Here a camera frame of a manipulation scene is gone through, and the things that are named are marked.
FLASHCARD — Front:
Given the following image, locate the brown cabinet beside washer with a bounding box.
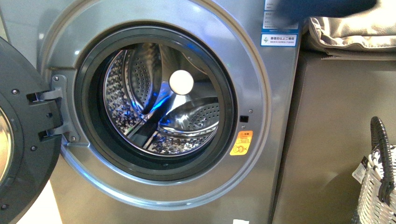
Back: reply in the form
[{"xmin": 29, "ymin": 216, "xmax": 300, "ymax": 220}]
[{"xmin": 272, "ymin": 51, "xmax": 396, "ymax": 224}]

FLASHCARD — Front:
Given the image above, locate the white basket tag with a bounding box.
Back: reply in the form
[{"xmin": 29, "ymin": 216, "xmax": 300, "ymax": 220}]
[{"xmin": 352, "ymin": 156, "xmax": 368, "ymax": 184}]

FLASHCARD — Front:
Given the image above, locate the washing machine door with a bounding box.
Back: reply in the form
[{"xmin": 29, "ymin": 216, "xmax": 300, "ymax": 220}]
[{"xmin": 0, "ymin": 39, "xmax": 62, "ymax": 224}]

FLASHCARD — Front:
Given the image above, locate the beige folded cloth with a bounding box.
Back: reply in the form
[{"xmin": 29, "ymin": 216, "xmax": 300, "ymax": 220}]
[{"xmin": 301, "ymin": 0, "xmax": 396, "ymax": 61}]

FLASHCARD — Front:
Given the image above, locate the grey front-load washing machine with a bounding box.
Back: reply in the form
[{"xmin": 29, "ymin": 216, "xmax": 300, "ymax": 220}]
[{"xmin": 0, "ymin": 0, "xmax": 300, "ymax": 224}]

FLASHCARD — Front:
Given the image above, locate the blue white energy label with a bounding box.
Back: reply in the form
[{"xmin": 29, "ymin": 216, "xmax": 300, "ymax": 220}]
[{"xmin": 260, "ymin": 0, "xmax": 299, "ymax": 47}]

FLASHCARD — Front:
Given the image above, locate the white round drum cap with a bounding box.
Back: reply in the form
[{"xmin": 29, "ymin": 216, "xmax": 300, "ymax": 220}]
[{"xmin": 169, "ymin": 70, "xmax": 194, "ymax": 95}]

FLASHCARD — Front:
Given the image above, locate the orange warning sticker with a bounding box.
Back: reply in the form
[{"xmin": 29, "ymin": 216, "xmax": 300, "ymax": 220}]
[{"xmin": 229, "ymin": 130, "xmax": 253, "ymax": 156}]

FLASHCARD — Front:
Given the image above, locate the white woven laundry basket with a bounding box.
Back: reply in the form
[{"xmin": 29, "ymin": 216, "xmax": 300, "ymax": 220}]
[{"xmin": 351, "ymin": 148, "xmax": 396, "ymax": 224}]

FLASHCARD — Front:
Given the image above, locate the dark navy garment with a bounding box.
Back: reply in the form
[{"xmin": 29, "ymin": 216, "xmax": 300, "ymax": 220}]
[{"xmin": 273, "ymin": 0, "xmax": 377, "ymax": 28}]

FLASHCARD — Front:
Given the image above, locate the dark wrapped basket handle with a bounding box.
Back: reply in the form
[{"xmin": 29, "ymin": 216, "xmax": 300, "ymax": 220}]
[{"xmin": 370, "ymin": 116, "xmax": 396, "ymax": 206}]

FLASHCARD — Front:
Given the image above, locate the white paper label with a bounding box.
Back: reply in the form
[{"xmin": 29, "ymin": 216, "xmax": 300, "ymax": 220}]
[{"xmin": 232, "ymin": 219, "xmax": 249, "ymax": 224}]

